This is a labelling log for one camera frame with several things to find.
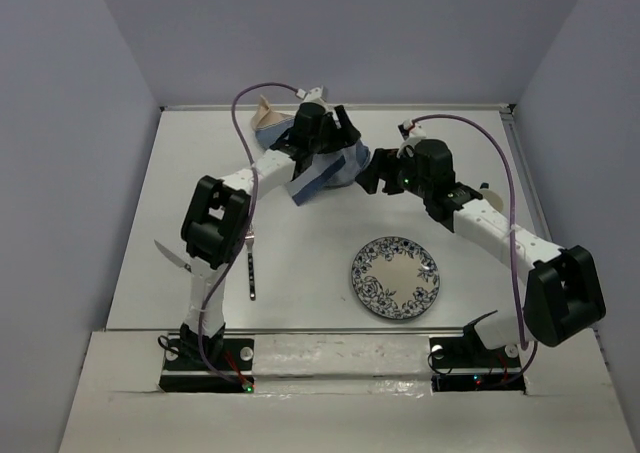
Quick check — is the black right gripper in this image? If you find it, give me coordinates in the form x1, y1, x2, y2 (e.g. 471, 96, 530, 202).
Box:
354, 146, 432, 199

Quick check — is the blue patchwork cloth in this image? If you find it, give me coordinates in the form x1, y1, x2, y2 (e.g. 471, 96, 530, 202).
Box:
250, 95, 371, 206

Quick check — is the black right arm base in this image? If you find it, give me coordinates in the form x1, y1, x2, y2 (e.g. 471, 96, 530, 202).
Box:
427, 310, 526, 393

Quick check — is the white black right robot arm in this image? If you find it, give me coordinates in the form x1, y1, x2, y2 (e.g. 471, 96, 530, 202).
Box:
356, 139, 606, 365

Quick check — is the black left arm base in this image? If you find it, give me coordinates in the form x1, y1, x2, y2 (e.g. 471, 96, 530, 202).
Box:
157, 325, 255, 394

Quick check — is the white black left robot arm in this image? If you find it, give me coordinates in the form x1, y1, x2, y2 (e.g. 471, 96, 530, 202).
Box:
179, 100, 370, 368

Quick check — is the blue floral plate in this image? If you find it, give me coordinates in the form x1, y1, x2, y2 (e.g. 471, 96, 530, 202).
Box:
350, 236, 440, 321

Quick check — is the green mug white inside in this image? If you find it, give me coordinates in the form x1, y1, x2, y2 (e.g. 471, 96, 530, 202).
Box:
479, 182, 505, 213

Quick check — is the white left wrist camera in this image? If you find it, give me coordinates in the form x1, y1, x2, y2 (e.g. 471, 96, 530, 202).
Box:
295, 86, 327, 105

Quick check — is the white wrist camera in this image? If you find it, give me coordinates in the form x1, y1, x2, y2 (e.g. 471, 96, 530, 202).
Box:
295, 86, 327, 105
398, 119, 427, 149

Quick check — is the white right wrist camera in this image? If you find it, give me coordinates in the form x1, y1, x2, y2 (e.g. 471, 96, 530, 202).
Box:
398, 119, 427, 149

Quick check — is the black-handled fork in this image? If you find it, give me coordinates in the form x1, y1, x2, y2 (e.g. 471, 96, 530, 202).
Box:
245, 224, 256, 301

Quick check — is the black-handled steak knife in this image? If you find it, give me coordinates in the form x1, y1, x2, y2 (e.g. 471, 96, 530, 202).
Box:
154, 240, 192, 273

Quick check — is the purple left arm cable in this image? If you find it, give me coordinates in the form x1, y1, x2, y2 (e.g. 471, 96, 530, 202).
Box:
197, 81, 301, 387

